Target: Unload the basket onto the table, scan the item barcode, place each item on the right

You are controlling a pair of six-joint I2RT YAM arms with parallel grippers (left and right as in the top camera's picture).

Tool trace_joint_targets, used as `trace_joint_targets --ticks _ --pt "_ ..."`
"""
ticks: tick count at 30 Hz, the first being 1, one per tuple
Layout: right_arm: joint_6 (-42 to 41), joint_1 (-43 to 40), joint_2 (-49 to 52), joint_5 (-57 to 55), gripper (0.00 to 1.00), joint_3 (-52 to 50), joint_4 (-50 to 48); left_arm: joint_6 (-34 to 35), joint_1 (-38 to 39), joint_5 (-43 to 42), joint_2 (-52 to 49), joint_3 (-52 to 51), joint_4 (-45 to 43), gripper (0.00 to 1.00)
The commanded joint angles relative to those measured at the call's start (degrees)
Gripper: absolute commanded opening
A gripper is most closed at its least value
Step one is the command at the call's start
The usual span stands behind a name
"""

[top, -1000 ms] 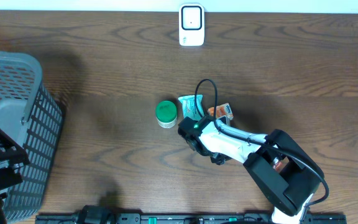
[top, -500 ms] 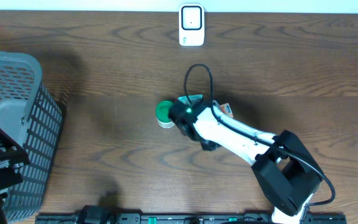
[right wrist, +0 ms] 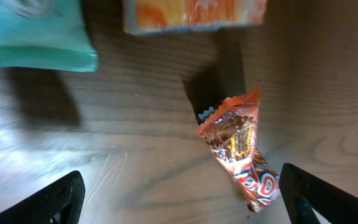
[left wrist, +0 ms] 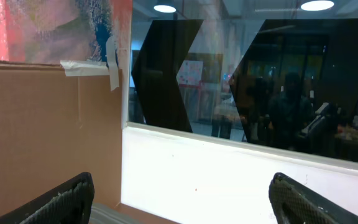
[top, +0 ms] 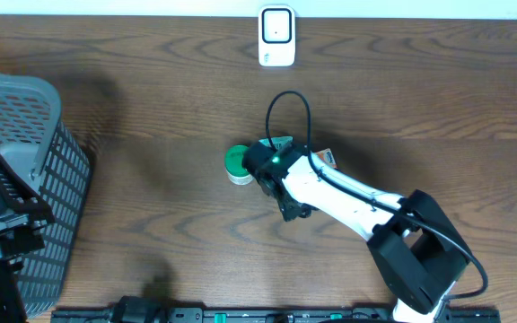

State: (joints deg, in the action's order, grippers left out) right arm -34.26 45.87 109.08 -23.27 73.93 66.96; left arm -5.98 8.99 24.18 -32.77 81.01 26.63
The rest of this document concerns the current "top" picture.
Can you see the green lid jar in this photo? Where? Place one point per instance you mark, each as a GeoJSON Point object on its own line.
{"type": "Point", "coordinates": [236, 173]}

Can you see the teal wet wipes pack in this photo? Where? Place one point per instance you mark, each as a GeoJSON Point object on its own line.
{"type": "Point", "coordinates": [276, 142]}

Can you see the orange Kleenex tissue pack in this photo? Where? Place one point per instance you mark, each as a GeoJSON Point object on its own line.
{"type": "Point", "coordinates": [325, 157]}

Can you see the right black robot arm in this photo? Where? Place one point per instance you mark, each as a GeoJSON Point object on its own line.
{"type": "Point", "coordinates": [418, 251]}

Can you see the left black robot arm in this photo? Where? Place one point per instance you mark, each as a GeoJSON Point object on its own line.
{"type": "Point", "coordinates": [17, 238]}

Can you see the white barcode scanner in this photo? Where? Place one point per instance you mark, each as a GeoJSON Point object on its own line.
{"type": "Point", "coordinates": [276, 35]}

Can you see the grey plastic mesh basket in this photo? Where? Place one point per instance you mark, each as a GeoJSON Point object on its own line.
{"type": "Point", "coordinates": [41, 150]}

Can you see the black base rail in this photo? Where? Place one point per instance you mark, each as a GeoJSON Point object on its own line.
{"type": "Point", "coordinates": [197, 315]}

